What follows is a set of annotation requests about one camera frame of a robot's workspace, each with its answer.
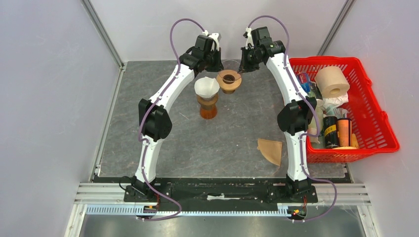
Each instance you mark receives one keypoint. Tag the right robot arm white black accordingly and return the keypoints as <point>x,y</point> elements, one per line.
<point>297,113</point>

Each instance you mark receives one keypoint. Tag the white paper coffee filter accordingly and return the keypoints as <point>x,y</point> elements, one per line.
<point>206,87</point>

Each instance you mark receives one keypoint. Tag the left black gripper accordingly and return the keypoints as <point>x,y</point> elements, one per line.
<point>218,54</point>

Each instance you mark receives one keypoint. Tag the orange cylindrical can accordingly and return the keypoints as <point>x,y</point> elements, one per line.
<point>344,128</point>

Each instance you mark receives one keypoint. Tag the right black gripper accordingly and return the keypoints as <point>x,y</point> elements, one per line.
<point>244,67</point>

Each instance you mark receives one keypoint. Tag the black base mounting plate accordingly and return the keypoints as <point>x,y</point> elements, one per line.
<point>219,194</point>

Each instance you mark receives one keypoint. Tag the blue snack packet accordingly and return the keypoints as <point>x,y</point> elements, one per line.
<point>304,81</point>

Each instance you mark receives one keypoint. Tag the amber glass carafe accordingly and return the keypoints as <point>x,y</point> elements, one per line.
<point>208,113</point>

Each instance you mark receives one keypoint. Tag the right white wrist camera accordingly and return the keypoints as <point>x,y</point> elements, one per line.
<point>249,41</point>

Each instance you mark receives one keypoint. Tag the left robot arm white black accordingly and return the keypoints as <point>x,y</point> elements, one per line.
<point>155,123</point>

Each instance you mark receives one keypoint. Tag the brown paper coffee filter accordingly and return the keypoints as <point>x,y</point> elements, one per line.
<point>271,150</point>

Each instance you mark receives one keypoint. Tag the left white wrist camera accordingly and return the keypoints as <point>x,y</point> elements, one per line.
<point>216,37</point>

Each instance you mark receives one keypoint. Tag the light wooden ring holder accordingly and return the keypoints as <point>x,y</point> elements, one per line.
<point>228,88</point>

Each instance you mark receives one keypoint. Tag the black cylindrical can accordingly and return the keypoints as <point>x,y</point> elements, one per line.
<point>330,132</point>

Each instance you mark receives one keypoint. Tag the beige toilet paper roll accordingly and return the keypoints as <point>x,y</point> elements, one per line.
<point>331,82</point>

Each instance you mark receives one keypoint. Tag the dark wooden ring holder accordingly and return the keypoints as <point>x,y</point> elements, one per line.
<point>207,102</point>

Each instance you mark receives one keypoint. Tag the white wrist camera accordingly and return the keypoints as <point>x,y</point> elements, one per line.
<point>249,41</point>
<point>216,37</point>

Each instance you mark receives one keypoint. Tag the crumpled white paper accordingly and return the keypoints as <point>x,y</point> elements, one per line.
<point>330,104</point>

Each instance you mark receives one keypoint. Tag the red plastic basket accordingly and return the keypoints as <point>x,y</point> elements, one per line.
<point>370,123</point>

